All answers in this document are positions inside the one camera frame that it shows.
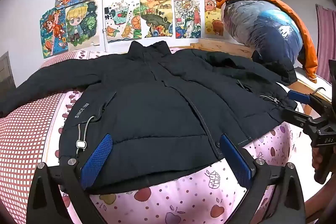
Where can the hill landscape drawing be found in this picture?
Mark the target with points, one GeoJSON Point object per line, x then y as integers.
{"type": "Point", "coordinates": [155, 16]}

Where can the orange cloth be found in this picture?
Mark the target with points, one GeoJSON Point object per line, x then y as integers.
{"type": "Point", "coordinates": [307, 37]}

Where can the person's right hand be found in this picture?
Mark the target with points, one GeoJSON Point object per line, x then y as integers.
{"type": "Point", "coordinates": [316, 157]}

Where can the swimming girl drawing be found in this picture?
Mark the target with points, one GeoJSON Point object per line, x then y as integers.
{"type": "Point", "coordinates": [52, 32]}

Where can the black padded jacket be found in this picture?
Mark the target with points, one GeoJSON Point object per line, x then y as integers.
{"type": "Point", "coordinates": [157, 108]}

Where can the pink apple-print quilt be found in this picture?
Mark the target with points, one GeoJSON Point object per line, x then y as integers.
{"type": "Point", "coordinates": [170, 200]}

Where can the bear and chick drawing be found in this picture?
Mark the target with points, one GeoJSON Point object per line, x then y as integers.
{"type": "Point", "coordinates": [211, 19]}

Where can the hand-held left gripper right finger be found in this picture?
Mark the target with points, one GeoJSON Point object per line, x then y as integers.
{"type": "Point", "coordinates": [233, 158]}

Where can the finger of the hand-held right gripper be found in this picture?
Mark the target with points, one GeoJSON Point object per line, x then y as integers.
{"type": "Point", "coordinates": [296, 117]}
{"type": "Point", "coordinates": [296, 96]}

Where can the pink curtain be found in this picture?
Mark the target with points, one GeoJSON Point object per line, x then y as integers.
{"type": "Point", "coordinates": [326, 37]}

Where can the person's right forearm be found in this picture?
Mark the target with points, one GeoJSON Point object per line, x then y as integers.
{"type": "Point", "coordinates": [323, 203]}

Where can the red checked bed sheet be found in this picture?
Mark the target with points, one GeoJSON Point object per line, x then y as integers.
{"type": "Point", "coordinates": [21, 148]}

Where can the city tower drawing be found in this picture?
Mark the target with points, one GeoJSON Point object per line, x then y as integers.
{"type": "Point", "coordinates": [186, 16]}

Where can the plastic-wrapped bedding bundle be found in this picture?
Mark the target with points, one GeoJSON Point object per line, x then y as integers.
{"type": "Point", "coordinates": [262, 27]}

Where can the wooden bed frame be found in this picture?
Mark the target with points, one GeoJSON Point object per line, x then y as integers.
{"type": "Point", "coordinates": [223, 48]}

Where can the white wall pipe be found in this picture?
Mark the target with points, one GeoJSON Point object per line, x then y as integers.
{"type": "Point", "coordinates": [105, 45]}

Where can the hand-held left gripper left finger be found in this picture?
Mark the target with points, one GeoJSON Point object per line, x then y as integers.
{"type": "Point", "coordinates": [97, 161]}

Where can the blond figure drawing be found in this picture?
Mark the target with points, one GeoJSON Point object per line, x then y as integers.
{"type": "Point", "coordinates": [78, 24]}

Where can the turtle and ship drawing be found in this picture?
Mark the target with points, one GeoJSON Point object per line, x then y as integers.
{"type": "Point", "coordinates": [120, 19]}

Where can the grey wall panel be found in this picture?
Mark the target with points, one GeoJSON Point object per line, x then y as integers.
{"type": "Point", "coordinates": [6, 69]}

